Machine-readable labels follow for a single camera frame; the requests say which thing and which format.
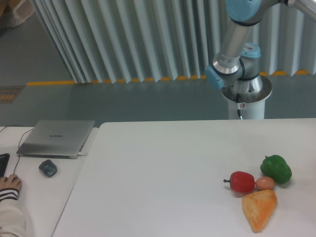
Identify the red toy bell pepper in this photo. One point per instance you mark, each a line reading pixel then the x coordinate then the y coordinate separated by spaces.
pixel 241 182

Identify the dark grey small device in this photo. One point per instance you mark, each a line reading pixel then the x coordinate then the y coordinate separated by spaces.
pixel 48 168

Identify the person's bare hand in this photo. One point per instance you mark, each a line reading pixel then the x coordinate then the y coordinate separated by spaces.
pixel 12 182

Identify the silver closed laptop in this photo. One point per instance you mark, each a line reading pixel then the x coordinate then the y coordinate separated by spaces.
pixel 56 139

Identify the white folding partition screen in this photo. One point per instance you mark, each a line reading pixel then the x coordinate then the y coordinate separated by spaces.
pixel 130 40

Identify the cream striped sleeve forearm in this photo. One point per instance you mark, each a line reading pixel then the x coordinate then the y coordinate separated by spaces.
pixel 12 218

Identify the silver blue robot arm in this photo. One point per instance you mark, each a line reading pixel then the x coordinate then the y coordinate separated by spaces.
pixel 227 65

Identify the green toy bell pepper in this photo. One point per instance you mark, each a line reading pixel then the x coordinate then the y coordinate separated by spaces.
pixel 276 168

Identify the brown toy egg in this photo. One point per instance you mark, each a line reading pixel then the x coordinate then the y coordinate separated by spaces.
pixel 265 183

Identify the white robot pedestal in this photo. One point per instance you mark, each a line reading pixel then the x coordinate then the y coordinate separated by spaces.
pixel 246 98

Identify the orange toy bread slice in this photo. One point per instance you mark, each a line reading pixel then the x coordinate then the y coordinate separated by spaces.
pixel 258 207

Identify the black keyboard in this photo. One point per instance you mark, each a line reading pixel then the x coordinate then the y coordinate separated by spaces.
pixel 4 159

